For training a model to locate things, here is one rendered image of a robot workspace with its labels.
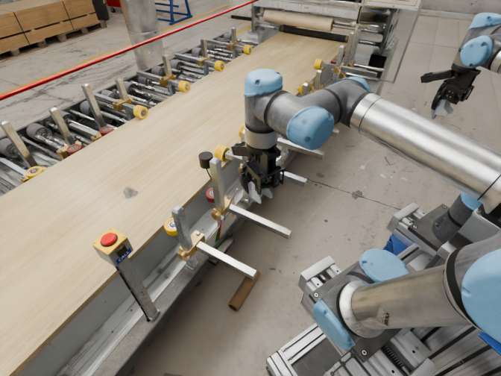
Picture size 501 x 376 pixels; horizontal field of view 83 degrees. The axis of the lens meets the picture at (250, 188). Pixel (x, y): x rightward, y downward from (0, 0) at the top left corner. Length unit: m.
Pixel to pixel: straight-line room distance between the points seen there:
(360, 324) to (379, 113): 0.42
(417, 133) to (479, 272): 0.24
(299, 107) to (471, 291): 0.35
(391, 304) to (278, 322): 1.50
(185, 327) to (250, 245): 0.75
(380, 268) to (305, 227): 1.70
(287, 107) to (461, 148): 0.28
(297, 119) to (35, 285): 1.15
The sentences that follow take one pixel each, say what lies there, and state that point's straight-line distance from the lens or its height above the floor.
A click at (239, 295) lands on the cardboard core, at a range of 2.00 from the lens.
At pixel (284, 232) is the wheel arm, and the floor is 0.86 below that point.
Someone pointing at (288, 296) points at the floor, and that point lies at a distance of 2.10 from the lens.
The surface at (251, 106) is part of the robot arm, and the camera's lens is 0.58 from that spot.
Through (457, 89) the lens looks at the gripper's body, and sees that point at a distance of 1.27.
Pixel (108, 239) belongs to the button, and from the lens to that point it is 0.91.
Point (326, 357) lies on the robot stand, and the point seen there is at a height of 0.21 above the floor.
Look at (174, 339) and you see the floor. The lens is 2.04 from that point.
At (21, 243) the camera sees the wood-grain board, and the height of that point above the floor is 0.90.
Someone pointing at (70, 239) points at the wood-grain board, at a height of 0.90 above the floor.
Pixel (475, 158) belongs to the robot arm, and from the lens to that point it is 0.54.
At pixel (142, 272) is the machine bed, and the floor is 0.67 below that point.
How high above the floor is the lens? 1.89
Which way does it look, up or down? 44 degrees down
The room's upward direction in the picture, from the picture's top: straight up
